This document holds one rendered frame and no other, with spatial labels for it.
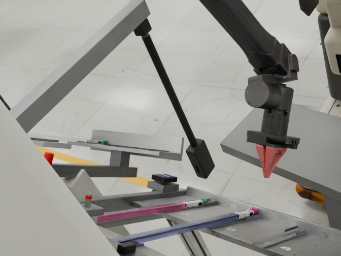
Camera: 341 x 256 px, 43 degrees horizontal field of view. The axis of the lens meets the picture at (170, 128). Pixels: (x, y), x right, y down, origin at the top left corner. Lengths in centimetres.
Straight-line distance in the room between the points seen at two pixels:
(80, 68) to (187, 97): 234
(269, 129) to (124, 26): 64
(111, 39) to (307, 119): 103
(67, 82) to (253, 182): 173
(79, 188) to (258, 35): 56
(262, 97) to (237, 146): 44
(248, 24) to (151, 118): 180
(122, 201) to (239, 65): 198
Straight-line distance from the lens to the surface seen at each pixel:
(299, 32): 293
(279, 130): 97
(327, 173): 118
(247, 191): 199
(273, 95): 91
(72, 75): 34
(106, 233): 70
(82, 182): 111
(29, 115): 32
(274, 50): 95
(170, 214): 87
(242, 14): 88
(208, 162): 50
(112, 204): 89
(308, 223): 93
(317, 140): 127
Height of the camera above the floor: 149
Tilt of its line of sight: 37 degrees down
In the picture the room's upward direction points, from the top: 26 degrees counter-clockwise
